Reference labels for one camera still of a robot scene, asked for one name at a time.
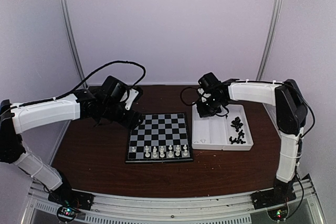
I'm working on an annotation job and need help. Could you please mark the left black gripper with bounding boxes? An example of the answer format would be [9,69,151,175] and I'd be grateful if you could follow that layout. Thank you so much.
[101,101,143,130]

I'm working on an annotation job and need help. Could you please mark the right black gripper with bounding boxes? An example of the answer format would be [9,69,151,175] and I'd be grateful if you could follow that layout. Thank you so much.
[196,95,225,118]

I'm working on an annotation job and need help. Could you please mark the black grey chess board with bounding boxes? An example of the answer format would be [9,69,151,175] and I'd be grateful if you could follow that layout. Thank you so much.
[125,112,194,164]

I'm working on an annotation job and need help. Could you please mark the white queen chess piece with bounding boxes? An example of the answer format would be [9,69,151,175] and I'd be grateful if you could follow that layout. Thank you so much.
[159,150,165,158]

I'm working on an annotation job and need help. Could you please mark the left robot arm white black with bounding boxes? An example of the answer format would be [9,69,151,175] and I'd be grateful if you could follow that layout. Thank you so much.
[1,76,143,205]

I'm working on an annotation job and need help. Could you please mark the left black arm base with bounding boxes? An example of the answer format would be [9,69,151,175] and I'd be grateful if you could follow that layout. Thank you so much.
[48,183,94,210]

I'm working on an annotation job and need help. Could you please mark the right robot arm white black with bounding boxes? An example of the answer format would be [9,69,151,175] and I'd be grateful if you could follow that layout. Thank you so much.
[194,72,309,204]

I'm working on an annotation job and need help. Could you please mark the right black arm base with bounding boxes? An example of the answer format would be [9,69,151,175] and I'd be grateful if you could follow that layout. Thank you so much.
[251,178,297,209]

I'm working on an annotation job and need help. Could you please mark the black chess pieces upper pile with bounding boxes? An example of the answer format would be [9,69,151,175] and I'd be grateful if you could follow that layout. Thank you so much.
[231,116,243,132]

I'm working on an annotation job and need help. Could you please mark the black chess pieces pile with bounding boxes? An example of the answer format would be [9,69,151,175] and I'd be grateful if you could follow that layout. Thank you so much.
[231,116,243,132]
[229,130,246,144]

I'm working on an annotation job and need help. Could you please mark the black chess pieces lower pile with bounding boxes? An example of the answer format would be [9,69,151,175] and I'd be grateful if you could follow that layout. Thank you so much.
[229,130,246,144]

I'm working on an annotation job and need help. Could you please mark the left controller board with LEDs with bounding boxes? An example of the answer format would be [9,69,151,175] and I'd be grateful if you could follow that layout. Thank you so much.
[56,206,78,222]

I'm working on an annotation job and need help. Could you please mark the controller board with leds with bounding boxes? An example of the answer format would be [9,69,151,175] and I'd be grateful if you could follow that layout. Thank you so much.
[56,206,78,222]
[267,207,289,222]

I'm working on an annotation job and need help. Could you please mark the right controller board with LEDs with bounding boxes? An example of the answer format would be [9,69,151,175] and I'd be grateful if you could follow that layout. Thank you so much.
[267,207,289,222]

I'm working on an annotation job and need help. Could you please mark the white divided plastic tray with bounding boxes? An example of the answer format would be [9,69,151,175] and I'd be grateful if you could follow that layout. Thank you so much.
[192,104,254,151]

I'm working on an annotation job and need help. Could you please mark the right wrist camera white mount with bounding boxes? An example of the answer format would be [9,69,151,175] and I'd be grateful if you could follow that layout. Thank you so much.
[197,88,209,103]

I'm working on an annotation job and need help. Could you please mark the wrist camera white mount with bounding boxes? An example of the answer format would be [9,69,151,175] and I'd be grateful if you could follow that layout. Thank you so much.
[121,87,143,111]
[197,88,209,103]

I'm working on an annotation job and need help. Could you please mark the right black cable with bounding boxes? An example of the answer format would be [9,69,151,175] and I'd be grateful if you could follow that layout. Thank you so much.
[180,81,316,209]

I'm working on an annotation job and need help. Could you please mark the black cable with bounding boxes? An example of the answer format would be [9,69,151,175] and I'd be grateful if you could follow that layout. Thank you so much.
[0,60,146,127]
[180,81,316,209]

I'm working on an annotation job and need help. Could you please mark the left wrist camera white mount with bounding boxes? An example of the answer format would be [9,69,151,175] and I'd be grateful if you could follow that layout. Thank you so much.
[121,87,143,111]

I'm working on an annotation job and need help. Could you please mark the left black cable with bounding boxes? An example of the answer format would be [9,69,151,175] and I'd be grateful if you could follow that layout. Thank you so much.
[0,60,146,127]

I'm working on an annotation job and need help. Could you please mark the right aluminium frame post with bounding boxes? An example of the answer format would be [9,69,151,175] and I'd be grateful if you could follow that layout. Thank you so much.
[256,0,283,81]

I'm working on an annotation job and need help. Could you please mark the aluminium frame post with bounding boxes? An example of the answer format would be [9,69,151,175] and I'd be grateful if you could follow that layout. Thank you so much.
[60,0,85,81]
[256,0,283,81]

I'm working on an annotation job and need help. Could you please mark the aluminium front rail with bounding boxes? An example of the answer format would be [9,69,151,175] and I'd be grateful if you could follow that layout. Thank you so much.
[23,179,323,224]

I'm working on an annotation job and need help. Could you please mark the left aluminium frame post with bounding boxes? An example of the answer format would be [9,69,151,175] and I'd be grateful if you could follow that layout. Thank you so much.
[60,0,85,81]

